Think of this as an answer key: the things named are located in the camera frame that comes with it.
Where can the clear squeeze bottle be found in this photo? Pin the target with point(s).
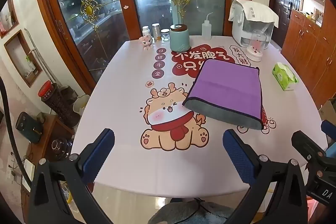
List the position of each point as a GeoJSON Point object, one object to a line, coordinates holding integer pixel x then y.
{"type": "Point", "coordinates": [206, 28]}

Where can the white waste bin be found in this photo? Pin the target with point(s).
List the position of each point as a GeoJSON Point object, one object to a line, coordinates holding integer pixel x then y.
{"type": "Point", "coordinates": [80, 104]}

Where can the large red-lidded jar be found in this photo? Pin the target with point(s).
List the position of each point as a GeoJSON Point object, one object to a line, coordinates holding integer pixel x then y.
{"type": "Point", "coordinates": [60, 106]}

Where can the cardboard box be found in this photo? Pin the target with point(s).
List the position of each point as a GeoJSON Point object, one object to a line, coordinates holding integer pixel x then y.
{"type": "Point", "coordinates": [329, 109]}

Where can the black electronic device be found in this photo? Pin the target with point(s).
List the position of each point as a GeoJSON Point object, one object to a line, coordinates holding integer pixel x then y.
{"type": "Point", "coordinates": [27, 125]}

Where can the white countertop appliance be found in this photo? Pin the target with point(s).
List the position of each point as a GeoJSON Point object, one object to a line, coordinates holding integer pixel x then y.
{"type": "Point", "coordinates": [240, 32]}

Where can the wood-framed glass sliding door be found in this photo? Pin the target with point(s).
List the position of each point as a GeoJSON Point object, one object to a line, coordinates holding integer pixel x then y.
{"type": "Point", "coordinates": [110, 16]}

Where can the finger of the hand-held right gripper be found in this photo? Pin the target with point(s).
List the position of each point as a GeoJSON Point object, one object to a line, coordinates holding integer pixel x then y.
{"type": "Point", "coordinates": [329, 128]}
{"type": "Point", "coordinates": [304, 142]}

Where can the white cloth cover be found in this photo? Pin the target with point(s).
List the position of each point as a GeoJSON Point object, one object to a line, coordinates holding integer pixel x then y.
{"type": "Point", "coordinates": [252, 12]}

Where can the wooden side table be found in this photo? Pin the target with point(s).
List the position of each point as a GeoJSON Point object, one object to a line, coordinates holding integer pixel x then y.
{"type": "Point", "coordinates": [50, 132]}

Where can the wooden wall cabinet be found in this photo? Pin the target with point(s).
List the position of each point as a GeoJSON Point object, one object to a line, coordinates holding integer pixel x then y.
{"type": "Point", "coordinates": [307, 37]}

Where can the cartoon printed tablecloth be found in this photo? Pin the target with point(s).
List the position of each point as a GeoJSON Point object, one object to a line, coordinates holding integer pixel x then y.
{"type": "Point", "coordinates": [126, 113]}

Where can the small clear glass jar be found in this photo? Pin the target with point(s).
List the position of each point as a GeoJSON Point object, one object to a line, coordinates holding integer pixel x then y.
{"type": "Point", "coordinates": [164, 35]}

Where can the white pill bottle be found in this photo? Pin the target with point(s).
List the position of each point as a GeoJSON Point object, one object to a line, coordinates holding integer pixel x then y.
{"type": "Point", "coordinates": [146, 31]}

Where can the glass pot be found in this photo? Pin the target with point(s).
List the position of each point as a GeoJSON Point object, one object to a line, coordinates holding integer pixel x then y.
{"type": "Point", "coordinates": [61, 146]}

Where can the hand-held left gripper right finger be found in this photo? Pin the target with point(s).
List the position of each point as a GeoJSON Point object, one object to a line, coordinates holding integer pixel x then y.
{"type": "Point", "coordinates": [240, 155]}

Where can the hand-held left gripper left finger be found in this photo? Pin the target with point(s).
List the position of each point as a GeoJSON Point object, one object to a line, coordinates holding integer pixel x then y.
{"type": "Point", "coordinates": [98, 153]}

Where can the amber jar with silver lid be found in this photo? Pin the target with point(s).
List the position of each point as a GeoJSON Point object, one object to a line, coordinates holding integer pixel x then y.
{"type": "Point", "coordinates": [156, 32]}

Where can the glass dome ornament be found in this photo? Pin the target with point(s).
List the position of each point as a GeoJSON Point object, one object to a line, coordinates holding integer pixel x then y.
{"type": "Point", "coordinates": [256, 45]}

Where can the teal ceramic canister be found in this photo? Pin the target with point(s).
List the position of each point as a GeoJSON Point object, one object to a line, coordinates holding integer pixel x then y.
{"type": "Point", "coordinates": [179, 39]}

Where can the fluffy blue-grey seat cushion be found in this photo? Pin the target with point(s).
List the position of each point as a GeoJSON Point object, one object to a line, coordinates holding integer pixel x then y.
{"type": "Point", "coordinates": [183, 213]}

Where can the wooden wall niche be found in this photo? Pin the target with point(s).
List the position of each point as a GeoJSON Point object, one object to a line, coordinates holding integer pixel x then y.
{"type": "Point", "coordinates": [25, 58]}

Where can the green tissue pack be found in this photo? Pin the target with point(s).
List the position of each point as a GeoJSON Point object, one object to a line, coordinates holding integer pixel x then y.
{"type": "Point", "coordinates": [284, 77]}

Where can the purple and grey towel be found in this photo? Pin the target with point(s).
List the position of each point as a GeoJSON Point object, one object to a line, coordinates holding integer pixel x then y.
{"type": "Point", "coordinates": [225, 87]}

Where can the pink toy figurine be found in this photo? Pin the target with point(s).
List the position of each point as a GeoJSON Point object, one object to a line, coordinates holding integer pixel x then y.
{"type": "Point", "coordinates": [146, 41]}

